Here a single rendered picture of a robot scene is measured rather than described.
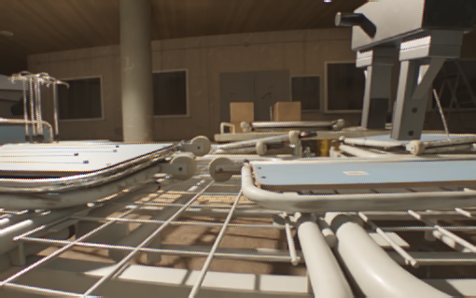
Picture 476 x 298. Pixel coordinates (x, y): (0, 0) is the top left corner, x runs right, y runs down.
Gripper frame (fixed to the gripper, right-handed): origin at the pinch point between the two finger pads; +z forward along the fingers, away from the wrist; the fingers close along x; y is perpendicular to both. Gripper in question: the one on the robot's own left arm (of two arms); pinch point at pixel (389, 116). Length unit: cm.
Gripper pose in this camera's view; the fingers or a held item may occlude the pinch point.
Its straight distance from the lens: 32.0
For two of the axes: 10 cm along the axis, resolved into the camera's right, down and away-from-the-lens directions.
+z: 0.2, 9.6, 2.7
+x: -0.1, 2.7, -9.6
